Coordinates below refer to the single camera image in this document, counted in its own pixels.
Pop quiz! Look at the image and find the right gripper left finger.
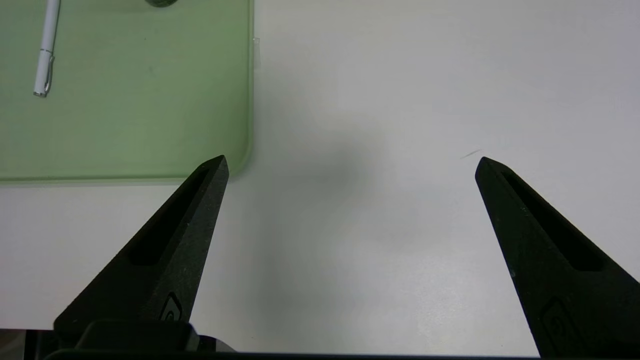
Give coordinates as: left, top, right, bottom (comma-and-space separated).
54, 155, 230, 347

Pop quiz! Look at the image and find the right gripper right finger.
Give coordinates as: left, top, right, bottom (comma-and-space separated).
475, 156, 640, 360

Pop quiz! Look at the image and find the light green plastic tray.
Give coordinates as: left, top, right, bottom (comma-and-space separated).
0, 0, 255, 183

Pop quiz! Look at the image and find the white pen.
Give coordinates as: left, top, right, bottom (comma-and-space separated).
33, 0, 62, 97

